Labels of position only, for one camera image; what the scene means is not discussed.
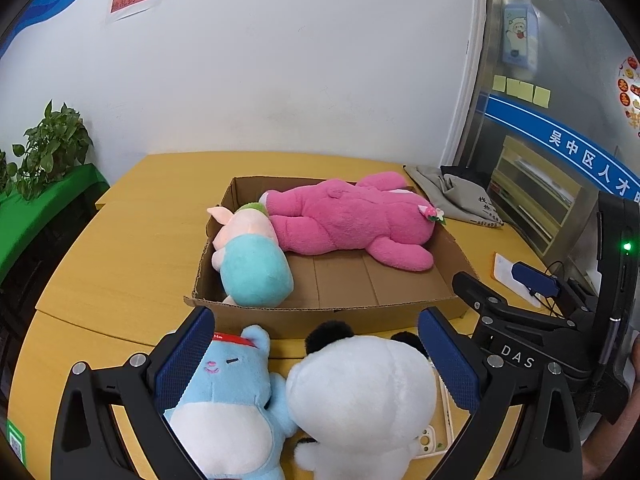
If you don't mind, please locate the green table sticker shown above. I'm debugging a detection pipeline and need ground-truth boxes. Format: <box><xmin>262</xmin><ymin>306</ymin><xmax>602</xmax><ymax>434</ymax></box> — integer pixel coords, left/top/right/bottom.
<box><xmin>6</xmin><ymin>419</ymin><xmax>26</xmax><ymax>461</ymax></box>

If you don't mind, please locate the pink bear plush toy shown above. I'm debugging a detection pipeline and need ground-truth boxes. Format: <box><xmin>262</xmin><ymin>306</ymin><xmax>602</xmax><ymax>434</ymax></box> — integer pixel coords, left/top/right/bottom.
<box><xmin>259</xmin><ymin>171</ymin><xmax>446</xmax><ymax>272</ymax></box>

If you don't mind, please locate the beige shelf unit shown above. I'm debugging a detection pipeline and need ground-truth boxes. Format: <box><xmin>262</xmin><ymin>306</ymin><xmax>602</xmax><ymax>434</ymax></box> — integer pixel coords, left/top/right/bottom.
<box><xmin>487</xmin><ymin>135</ymin><xmax>586</xmax><ymax>261</ymax></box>

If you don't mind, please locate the blue wave wall decal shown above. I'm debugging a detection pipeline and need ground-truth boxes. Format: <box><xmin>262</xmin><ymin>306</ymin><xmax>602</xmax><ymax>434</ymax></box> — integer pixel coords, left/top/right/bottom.
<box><xmin>0</xmin><ymin>0</ymin><xmax>121</xmax><ymax>56</ymax></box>

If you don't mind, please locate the light blue cartoon poster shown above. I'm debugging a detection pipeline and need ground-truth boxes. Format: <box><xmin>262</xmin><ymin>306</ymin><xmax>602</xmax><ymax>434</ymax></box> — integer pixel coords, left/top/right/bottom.
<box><xmin>501</xmin><ymin>2</ymin><xmax>541</xmax><ymax>71</ymax></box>

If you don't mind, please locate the blue bear plush toy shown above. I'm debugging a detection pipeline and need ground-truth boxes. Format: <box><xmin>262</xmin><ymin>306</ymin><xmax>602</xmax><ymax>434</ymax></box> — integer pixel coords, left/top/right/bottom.
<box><xmin>164</xmin><ymin>324</ymin><xmax>298</xmax><ymax>480</ymax></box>

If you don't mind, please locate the white panda plush toy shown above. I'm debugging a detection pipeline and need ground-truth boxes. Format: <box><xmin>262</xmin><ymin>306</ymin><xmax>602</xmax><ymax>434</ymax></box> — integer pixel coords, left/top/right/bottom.
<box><xmin>285</xmin><ymin>321</ymin><xmax>440</xmax><ymax>480</ymax></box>

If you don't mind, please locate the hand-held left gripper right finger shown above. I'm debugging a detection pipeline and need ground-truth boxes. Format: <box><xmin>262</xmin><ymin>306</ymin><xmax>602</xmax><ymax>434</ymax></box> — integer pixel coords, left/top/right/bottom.
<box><xmin>418</xmin><ymin>306</ymin><xmax>585</xmax><ymax>480</ymax></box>

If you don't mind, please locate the blue window banner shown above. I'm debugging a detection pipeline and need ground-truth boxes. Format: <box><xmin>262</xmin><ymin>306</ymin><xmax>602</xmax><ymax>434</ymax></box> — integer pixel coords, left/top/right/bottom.
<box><xmin>485</xmin><ymin>94</ymin><xmax>640</xmax><ymax>201</ymax></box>

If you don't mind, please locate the teal and pink pig plush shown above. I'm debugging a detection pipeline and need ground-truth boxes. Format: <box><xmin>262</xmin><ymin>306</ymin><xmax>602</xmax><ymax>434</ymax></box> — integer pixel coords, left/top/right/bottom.
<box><xmin>206</xmin><ymin>202</ymin><xmax>295</xmax><ymax>307</ymax></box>

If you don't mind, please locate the green leafy potted plant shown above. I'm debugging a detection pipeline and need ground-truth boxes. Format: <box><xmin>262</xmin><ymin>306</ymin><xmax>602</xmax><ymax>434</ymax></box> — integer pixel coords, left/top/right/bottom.
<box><xmin>0</xmin><ymin>100</ymin><xmax>94</xmax><ymax>201</ymax></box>

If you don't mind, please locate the white phone case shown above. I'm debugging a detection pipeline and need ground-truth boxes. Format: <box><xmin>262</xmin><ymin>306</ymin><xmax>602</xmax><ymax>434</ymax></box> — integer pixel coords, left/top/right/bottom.
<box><xmin>415</xmin><ymin>370</ymin><xmax>458</xmax><ymax>457</ymax></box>

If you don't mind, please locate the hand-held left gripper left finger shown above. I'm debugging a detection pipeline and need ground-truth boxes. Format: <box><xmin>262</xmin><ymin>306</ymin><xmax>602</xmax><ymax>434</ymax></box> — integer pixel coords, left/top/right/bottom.
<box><xmin>50</xmin><ymin>305</ymin><xmax>216</xmax><ymax>480</ymax></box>

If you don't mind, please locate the grey cloth bag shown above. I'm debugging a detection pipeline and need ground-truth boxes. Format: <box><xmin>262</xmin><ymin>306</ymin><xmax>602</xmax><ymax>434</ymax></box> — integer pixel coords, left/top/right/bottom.
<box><xmin>404</xmin><ymin>164</ymin><xmax>505</xmax><ymax>228</ymax></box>

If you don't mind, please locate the person's right hand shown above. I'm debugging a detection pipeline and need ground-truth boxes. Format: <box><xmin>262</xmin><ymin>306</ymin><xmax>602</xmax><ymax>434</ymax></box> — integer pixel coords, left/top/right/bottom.
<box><xmin>622</xmin><ymin>332</ymin><xmax>640</xmax><ymax>401</ymax></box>

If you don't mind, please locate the brown cardboard box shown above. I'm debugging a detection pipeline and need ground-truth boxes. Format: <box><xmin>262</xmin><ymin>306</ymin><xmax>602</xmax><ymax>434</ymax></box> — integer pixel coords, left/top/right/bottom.
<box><xmin>183</xmin><ymin>176</ymin><xmax>480</xmax><ymax>322</ymax></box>

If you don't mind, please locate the green planter box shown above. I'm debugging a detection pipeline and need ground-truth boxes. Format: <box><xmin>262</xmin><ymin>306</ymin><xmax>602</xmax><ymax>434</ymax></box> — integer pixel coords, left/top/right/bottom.
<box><xmin>0</xmin><ymin>162</ymin><xmax>111</xmax><ymax>281</ymax></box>

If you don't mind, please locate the white flat card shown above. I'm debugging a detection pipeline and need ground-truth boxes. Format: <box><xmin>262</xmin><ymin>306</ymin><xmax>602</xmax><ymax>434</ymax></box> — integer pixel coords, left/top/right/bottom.
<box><xmin>492</xmin><ymin>252</ymin><xmax>546</xmax><ymax>308</ymax></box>

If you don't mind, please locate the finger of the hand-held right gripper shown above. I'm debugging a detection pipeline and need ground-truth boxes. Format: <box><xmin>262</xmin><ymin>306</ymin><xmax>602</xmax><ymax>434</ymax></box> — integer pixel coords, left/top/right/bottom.
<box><xmin>451</xmin><ymin>271</ymin><xmax>566</xmax><ymax>332</ymax></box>
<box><xmin>511</xmin><ymin>261</ymin><xmax>598</xmax><ymax>313</ymax></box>

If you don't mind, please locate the group of red window stickers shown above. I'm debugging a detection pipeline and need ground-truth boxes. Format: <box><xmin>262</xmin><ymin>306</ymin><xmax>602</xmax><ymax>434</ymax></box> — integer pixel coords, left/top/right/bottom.
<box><xmin>616</xmin><ymin>55</ymin><xmax>640</xmax><ymax>133</ymax></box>

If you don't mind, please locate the red wall sign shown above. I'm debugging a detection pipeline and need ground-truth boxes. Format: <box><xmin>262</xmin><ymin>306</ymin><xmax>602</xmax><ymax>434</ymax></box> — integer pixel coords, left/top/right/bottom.
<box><xmin>111</xmin><ymin>0</ymin><xmax>160</xmax><ymax>15</ymax></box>

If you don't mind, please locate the black cable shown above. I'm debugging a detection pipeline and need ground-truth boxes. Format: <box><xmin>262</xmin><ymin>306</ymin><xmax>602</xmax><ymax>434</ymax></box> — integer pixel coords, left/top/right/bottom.
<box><xmin>542</xmin><ymin>260</ymin><xmax>568</xmax><ymax>311</ymax></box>

